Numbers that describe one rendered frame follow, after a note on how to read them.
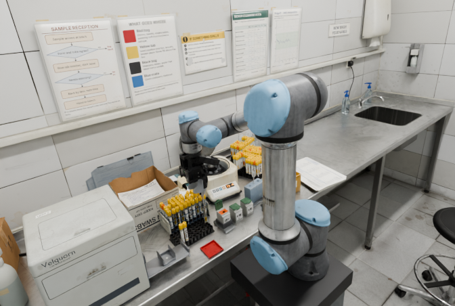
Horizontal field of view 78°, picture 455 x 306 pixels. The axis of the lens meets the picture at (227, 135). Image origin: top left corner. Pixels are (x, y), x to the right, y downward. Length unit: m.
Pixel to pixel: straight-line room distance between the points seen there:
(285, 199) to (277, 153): 0.13
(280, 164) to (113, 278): 0.65
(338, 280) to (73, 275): 0.79
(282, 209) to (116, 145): 1.01
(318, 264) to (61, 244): 0.75
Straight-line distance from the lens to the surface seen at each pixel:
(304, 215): 0.89
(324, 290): 1.03
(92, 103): 1.45
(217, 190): 1.45
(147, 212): 1.33
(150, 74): 1.51
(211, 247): 1.22
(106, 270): 1.02
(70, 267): 0.97
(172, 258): 1.16
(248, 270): 1.04
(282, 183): 0.71
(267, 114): 0.60
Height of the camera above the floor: 1.72
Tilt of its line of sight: 22 degrees down
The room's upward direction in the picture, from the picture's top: 4 degrees counter-clockwise
